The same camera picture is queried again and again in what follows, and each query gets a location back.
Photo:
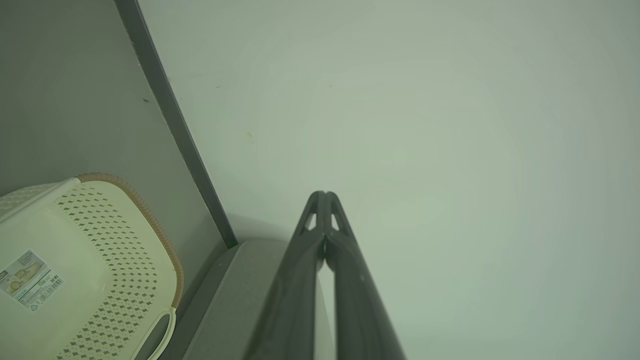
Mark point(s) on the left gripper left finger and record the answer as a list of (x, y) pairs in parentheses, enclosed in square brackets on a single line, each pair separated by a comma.
[(290, 300)]

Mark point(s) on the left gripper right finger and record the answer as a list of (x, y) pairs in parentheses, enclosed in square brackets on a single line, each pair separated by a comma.
[(360, 310)]

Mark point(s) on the cream perforated laundry basket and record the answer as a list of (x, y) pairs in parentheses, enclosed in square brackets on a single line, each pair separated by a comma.
[(100, 240)]

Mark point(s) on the dark grey baseboard strip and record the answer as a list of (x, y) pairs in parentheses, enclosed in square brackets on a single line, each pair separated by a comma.
[(170, 110)]

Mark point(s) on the white barcode sticker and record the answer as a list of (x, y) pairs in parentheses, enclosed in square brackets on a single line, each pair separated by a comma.
[(30, 280)]

